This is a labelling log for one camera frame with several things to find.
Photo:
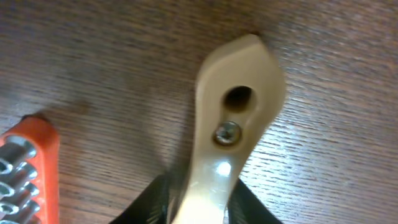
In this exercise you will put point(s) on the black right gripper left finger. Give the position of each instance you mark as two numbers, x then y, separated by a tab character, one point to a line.
151	205

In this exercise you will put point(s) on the wooden handled orange scraper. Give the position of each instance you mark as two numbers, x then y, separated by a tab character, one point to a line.
240	90

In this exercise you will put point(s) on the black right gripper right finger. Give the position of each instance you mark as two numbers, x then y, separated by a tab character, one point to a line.
245	208

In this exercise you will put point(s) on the orange socket bit holder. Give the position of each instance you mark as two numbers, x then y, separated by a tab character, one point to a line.
29	172

